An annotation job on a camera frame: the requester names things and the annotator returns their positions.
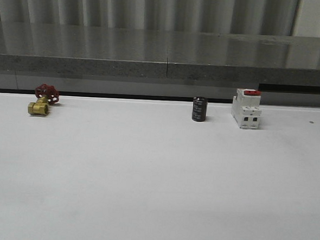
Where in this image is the brass valve red handwheel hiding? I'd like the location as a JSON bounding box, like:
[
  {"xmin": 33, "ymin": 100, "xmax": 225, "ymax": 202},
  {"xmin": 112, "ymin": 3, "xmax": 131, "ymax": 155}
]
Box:
[{"xmin": 28, "ymin": 84, "xmax": 60, "ymax": 116}]

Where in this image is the grey stone counter ledge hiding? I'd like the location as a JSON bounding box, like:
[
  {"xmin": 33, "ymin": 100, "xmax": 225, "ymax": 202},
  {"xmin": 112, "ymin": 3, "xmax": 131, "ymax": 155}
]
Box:
[{"xmin": 0, "ymin": 22, "xmax": 320, "ymax": 94}]

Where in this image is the black cylindrical capacitor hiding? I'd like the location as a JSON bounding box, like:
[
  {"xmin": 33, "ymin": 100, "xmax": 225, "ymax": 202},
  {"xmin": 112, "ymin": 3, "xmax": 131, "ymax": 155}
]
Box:
[{"xmin": 191, "ymin": 96, "xmax": 208, "ymax": 122}]

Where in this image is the white circuit breaker red switch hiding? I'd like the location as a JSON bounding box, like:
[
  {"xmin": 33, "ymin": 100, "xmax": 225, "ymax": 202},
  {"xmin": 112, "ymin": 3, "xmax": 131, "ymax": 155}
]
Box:
[{"xmin": 231, "ymin": 88, "xmax": 261, "ymax": 130}]

